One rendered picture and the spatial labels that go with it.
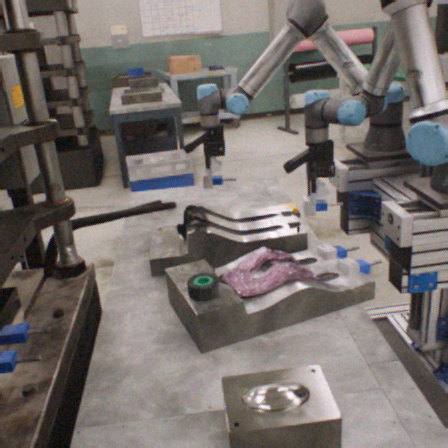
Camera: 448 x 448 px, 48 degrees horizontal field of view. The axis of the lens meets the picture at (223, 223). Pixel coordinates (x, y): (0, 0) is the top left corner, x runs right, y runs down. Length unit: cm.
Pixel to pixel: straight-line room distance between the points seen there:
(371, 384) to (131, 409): 50
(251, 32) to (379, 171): 629
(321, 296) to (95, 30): 686
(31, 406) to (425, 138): 111
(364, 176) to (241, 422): 119
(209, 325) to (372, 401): 39
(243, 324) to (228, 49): 697
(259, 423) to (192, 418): 18
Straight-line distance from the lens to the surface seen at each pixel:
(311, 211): 167
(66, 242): 167
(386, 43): 156
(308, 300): 129
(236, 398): 99
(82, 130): 533
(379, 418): 107
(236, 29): 801
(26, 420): 120
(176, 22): 786
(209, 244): 155
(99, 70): 786
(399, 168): 196
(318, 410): 97
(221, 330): 121
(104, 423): 110
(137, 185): 470
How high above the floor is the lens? 153
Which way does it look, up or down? 22 degrees down
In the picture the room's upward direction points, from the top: 5 degrees counter-clockwise
